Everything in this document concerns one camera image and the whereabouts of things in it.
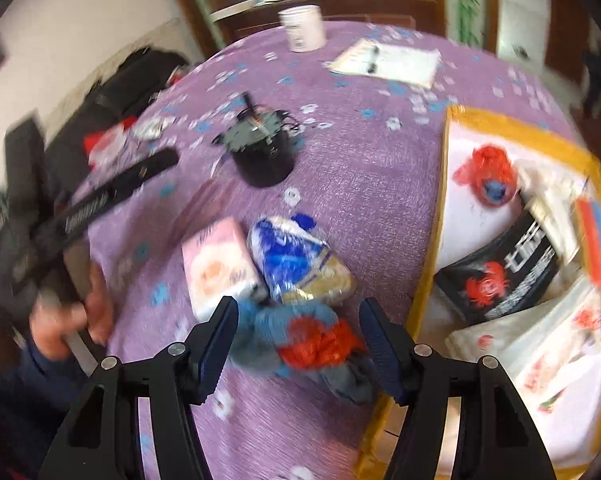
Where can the black electric motor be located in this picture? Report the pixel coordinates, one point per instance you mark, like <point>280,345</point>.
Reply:
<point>260,143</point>

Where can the person left hand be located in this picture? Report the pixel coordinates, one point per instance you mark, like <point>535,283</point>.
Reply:
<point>50,325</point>

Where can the silver pill blister pack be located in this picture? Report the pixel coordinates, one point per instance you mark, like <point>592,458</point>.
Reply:
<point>151,129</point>

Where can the blue plastic bag bundle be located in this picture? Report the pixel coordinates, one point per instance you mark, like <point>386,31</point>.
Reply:
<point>297,262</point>

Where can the black pen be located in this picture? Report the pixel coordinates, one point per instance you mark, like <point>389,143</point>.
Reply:
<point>373,66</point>

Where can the white bag red text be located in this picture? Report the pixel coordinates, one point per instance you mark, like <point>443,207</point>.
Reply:
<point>544,349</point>

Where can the black package white text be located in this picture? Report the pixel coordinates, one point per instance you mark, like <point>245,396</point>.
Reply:
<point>506,276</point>

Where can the white paper notebook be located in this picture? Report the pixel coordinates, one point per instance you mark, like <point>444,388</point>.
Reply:
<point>401,64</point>

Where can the white plastic jar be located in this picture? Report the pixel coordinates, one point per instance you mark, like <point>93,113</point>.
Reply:
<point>304,28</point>

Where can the purple floral tablecloth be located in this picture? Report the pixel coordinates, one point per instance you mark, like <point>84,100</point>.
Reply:
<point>366,169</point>

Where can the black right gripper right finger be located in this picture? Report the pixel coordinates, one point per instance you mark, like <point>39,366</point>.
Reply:
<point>497,438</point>

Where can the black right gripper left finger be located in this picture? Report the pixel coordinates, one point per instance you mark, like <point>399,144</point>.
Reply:
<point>100,437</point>

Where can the red shopping bag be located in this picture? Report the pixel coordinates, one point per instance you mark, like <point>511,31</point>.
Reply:
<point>103,147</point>

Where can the pink tissue pack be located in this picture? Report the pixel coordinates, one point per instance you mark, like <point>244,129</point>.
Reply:
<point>218,263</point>

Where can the red plastic bag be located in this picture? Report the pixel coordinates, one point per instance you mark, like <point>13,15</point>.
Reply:
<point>490,175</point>

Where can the red yellow blue book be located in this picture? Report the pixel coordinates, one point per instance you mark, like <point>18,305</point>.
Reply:
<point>588,220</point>

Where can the black bag on chair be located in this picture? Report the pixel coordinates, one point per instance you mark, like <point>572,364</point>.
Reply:
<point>127,93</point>

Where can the blue knitted gloves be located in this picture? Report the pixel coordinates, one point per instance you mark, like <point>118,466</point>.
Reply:
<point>306,340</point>

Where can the yellow rimmed cardboard box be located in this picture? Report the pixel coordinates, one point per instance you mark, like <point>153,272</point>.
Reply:
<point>571,432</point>

